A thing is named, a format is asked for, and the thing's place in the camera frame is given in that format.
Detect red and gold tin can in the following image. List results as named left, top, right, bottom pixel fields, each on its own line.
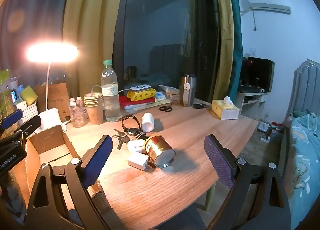
left=144, top=134, right=176, bottom=168

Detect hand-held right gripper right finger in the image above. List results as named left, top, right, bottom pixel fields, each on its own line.
left=204, top=134, right=292, bottom=230

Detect white charging cable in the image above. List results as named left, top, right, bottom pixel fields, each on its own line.
left=91, top=85, right=130, bottom=94

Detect cardboard box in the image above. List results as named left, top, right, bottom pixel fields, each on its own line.
left=25, top=125, right=104, bottom=220

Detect black monitor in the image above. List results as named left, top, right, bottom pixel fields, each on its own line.
left=240, top=56, right=275, bottom=93

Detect teal printed bed blanket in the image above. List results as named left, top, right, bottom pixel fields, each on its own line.
left=282, top=111, right=320, bottom=225

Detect white rounded charger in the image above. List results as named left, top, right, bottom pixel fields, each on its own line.
left=127, top=139, right=148, bottom=154

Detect brown cardboard lamp packaging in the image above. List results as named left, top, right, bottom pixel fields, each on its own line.
left=32, top=82, right=72, bottom=122

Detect white square charger with prongs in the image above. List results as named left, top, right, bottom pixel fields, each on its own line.
left=127, top=152, right=151, bottom=170

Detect white desk lamp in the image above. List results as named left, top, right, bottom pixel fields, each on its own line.
left=26, top=42, right=79, bottom=132

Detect white side desk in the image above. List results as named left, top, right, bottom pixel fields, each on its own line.
left=235, top=87, right=269, bottom=120

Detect clear plastic water bottle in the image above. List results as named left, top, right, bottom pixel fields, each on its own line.
left=100, top=60, right=121, bottom=122

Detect printed glass cup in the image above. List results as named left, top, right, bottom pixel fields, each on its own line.
left=69, top=97, right=88, bottom=128

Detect yellow sponge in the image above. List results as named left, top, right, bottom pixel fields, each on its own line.
left=20, top=85, right=38, bottom=107

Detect white air conditioner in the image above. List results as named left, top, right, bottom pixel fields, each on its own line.
left=240, top=1, right=292, bottom=15

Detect white pill bottle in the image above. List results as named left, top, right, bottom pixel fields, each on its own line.
left=141, top=112, right=155, bottom=132

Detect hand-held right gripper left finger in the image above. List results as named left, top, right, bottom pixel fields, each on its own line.
left=26, top=134, right=118, bottom=230

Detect dark glass window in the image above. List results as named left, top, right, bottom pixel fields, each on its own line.
left=112, top=0, right=220, bottom=105

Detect red book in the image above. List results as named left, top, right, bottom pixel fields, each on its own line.
left=119, top=95, right=156, bottom=108

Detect bunch of keys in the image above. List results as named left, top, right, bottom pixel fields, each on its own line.
left=112, top=129, right=130, bottom=150

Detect teal curtain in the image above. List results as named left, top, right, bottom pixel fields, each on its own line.
left=224, top=0, right=244, bottom=100
left=0, top=0, right=75, bottom=88

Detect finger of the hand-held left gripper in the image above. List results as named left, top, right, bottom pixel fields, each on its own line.
left=0, top=115, right=42, bottom=143
left=0, top=109, right=24, bottom=130

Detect black wrist watch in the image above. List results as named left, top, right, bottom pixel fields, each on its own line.
left=122, top=114, right=142, bottom=137

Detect steel tumbler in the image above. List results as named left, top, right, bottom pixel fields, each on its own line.
left=179, top=73, right=197, bottom=107

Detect grey padded headboard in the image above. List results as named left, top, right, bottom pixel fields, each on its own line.
left=291, top=57, right=320, bottom=120

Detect yellow tissue box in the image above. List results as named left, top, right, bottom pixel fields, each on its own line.
left=211, top=96, right=240, bottom=120

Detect stack of brown paper cups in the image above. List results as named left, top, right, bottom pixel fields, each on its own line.
left=83, top=92, right=104, bottom=125

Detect green packet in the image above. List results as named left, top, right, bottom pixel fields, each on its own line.
left=0, top=69, right=13, bottom=120

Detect white plastic basket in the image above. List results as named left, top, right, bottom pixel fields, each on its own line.
left=14, top=101, right=39, bottom=125

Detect olive curtain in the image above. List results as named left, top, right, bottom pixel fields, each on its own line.
left=62, top=0, right=125, bottom=95
left=212, top=0, right=234, bottom=99

